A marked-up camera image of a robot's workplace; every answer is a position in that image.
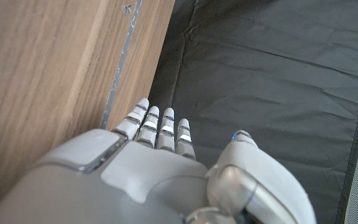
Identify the black fabric backdrop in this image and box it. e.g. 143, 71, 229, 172
147, 0, 358, 224

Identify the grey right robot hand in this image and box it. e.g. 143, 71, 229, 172
0, 98, 318, 224

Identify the grey tape strip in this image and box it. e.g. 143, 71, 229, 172
99, 0, 143, 130

